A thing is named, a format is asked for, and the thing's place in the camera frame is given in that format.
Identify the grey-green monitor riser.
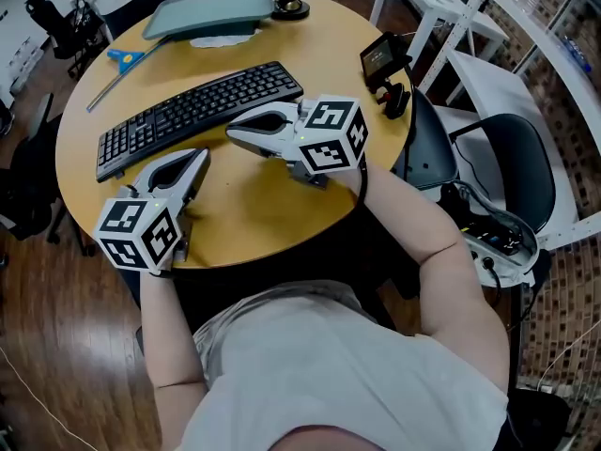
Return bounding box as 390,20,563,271
142,0,275,42

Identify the black round seat chair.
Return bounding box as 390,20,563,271
448,113,558,234

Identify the white metal shelf rack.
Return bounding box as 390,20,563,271
416,0,601,253

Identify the small black monitor device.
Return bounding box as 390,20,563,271
360,31,410,94

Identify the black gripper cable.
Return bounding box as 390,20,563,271
354,156,371,210

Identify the black monitor cable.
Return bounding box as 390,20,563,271
393,56,420,178

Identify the blue plastic scraper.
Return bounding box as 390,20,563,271
106,48,146,75

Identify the long thin ruler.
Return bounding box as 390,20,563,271
86,35,173,112

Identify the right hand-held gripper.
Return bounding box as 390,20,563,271
225,94,370,190

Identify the grey pouch with electronics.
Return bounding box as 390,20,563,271
439,179,541,289

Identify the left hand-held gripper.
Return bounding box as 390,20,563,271
93,147,211,275

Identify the black clamp mount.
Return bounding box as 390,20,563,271
375,78,413,120

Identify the crumpled white paper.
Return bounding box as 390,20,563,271
190,28,264,49

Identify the white storage shelf unit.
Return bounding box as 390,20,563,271
0,0,52,94

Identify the person's left forearm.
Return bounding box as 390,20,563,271
139,263,208,391

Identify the black office chair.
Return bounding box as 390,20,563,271
0,91,98,258
23,0,110,82

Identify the dark grey shell chair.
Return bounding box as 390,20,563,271
392,89,460,192

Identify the black computer keyboard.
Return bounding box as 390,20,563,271
95,61,305,183

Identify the person's white shirt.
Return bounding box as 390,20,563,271
176,279,512,451

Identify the thin white cord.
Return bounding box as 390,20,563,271
0,345,100,451

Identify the person's right forearm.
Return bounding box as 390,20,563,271
327,160,472,272

